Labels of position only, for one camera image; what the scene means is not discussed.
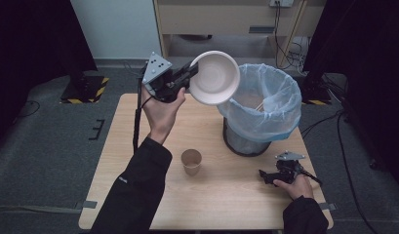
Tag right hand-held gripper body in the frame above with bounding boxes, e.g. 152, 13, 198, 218
274, 149, 307, 183

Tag grey tape strip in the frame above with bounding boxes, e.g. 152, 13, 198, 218
74, 200, 99, 211
318, 202, 338, 212

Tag blue plastic bin bag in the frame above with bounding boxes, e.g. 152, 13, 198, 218
216, 62, 303, 144

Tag black curtain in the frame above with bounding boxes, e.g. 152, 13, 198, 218
0, 0, 99, 154
301, 0, 399, 184

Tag hand-held gripper black cable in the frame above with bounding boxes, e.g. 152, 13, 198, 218
132, 64, 153, 154
299, 169, 324, 187

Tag person's right hand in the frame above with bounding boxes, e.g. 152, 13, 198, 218
272, 175, 315, 201

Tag brown paper cup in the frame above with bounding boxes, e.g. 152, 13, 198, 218
180, 148, 203, 177

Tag right hand-held gripper black cable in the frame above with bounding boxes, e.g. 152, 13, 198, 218
299, 169, 324, 187

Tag white power socket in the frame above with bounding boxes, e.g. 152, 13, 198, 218
268, 0, 295, 9

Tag black mesh trash bin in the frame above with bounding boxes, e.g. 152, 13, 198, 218
221, 118, 272, 158

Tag striped black stand base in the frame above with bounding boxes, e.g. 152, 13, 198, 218
299, 71, 334, 106
59, 74, 110, 105

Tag black hanging cables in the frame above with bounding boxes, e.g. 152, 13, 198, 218
273, 2, 307, 71

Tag thin black floor cable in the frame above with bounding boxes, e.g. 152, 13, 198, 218
19, 99, 42, 119

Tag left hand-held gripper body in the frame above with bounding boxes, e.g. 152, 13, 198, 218
141, 51, 192, 104

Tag person's left hand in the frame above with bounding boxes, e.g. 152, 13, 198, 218
140, 86, 187, 146

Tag left hand-held gripper black cable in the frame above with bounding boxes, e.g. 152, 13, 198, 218
132, 64, 153, 154

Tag white paper bowl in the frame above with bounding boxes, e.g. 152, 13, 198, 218
187, 50, 241, 107

